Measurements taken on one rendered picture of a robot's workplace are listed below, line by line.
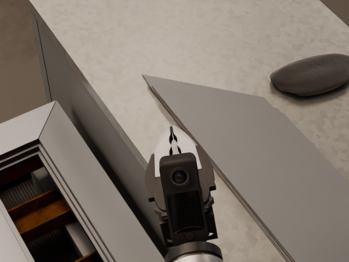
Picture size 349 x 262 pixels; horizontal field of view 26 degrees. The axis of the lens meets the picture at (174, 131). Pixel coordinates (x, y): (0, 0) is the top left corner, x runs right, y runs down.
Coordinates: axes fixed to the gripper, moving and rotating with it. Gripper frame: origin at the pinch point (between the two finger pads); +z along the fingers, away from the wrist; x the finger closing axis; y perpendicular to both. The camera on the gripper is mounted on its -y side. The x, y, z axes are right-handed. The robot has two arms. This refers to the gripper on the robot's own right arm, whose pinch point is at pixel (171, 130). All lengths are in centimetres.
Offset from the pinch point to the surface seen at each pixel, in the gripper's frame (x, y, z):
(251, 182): 12.2, 40.2, 16.8
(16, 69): -64, 138, 161
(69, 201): -28, 59, 34
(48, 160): -31, 57, 45
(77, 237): -29, 75, 34
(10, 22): -67, 137, 190
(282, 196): 17.4, 40.9, 12.9
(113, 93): -12, 39, 45
